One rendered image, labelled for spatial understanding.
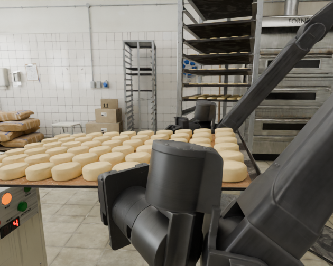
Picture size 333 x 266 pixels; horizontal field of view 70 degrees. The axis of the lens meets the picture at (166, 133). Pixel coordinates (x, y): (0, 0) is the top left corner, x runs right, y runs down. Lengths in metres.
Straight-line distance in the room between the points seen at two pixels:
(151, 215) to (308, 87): 3.77
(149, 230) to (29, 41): 5.32
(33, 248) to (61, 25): 4.53
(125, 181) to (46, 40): 5.05
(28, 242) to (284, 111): 3.46
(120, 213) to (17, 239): 0.72
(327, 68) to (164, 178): 3.87
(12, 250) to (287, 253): 0.87
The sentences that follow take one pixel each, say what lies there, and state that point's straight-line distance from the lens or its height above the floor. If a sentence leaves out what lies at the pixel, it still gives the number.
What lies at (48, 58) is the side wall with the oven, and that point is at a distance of 5.26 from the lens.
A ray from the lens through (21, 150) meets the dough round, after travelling 0.68.
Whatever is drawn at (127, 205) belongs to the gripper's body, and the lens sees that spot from 0.28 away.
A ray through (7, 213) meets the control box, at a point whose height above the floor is 0.77.
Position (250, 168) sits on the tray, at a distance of 0.43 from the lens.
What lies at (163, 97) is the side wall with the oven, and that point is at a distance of 4.56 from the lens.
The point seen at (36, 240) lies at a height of 0.58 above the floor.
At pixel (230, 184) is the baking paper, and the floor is 1.00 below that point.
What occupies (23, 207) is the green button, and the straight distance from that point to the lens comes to 0.90.
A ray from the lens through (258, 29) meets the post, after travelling 1.50.
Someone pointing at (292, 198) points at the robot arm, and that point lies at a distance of 0.23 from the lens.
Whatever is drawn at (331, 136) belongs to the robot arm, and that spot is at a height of 1.10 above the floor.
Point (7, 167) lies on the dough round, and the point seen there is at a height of 0.99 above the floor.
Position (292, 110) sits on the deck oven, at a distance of 3.88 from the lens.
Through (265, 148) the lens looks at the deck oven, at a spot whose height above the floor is 0.20.
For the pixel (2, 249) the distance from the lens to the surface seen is 0.95.
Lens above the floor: 1.14
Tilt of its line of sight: 11 degrees down
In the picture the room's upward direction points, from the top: straight up
